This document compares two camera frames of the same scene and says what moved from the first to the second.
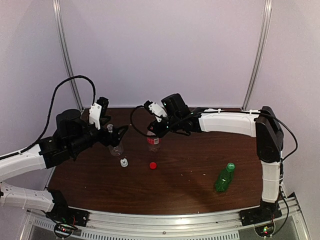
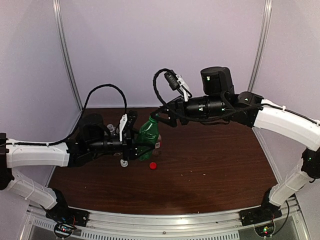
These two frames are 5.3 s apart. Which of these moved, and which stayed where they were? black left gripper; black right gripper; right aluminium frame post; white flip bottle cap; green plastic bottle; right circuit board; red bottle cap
Moved: green plastic bottle; black left gripper; black right gripper
Stayed: white flip bottle cap; red bottle cap; right aluminium frame post; right circuit board
